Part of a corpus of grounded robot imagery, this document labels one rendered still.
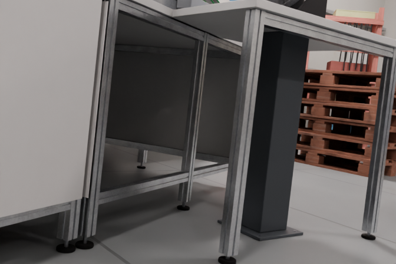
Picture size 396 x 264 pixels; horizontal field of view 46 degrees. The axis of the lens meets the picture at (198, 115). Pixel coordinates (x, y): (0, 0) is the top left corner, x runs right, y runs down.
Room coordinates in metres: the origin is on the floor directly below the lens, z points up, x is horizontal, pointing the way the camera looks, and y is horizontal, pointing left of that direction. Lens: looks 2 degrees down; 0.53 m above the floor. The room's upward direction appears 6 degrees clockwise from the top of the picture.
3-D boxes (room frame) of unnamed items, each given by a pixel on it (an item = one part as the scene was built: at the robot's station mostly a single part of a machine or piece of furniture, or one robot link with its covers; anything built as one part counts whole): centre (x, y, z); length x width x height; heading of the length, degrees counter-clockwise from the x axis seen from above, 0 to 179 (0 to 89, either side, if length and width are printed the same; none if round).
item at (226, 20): (2.01, -0.29, 0.84); 0.90 x 0.70 x 0.03; 127
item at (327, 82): (4.71, -1.45, 0.46); 1.29 x 0.89 x 0.92; 44
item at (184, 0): (2.09, 0.07, 0.93); 0.21 x 0.07 x 0.06; 155
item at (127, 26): (2.45, 0.63, 0.85); 1.50 x 1.41 x 0.03; 155
